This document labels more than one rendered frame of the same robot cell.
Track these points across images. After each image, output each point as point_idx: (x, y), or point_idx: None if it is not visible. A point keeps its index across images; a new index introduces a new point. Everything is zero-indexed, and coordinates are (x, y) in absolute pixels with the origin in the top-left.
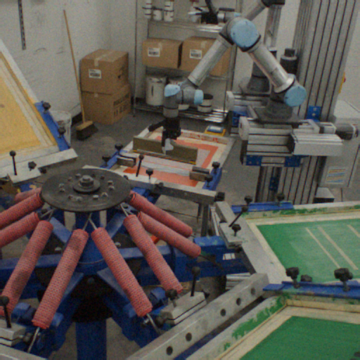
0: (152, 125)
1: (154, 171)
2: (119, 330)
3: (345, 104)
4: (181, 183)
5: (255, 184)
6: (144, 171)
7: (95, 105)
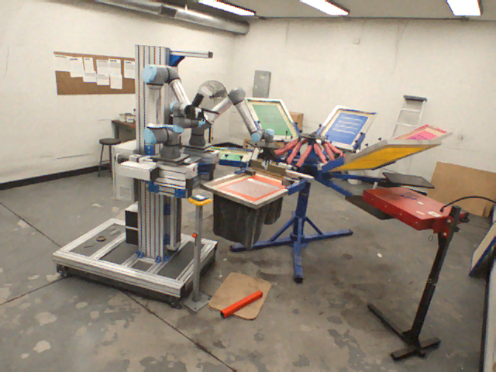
0: (277, 155)
1: (270, 184)
2: (280, 264)
3: (122, 145)
4: (260, 177)
5: (40, 366)
6: (277, 184)
7: None
